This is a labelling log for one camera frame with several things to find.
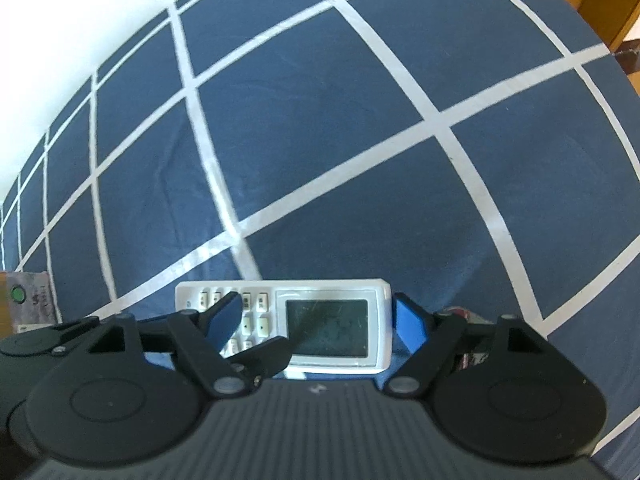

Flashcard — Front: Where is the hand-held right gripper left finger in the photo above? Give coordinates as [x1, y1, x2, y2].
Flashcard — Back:
[55, 291, 251, 401]

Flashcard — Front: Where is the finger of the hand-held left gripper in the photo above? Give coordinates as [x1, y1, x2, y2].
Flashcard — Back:
[222, 335, 293, 382]

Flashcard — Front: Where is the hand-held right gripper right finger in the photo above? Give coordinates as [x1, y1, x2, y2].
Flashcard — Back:
[382, 292, 571, 398]

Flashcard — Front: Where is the white remote control with screen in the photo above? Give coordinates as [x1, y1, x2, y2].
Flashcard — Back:
[175, 278, 393, 375]

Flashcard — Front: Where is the speckled wallet with red stripe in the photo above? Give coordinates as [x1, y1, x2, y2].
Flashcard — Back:
[437, 307, 491, 373]

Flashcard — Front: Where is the grey packet with green dot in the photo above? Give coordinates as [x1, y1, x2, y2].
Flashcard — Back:
[0, 271, 55, 333]

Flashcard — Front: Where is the blue checked blanket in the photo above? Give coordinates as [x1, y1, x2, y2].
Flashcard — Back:
[0, 0, 640, 480]

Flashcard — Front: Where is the wooden furniture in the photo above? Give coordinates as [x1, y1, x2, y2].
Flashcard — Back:
[575, 0, 640, 53]

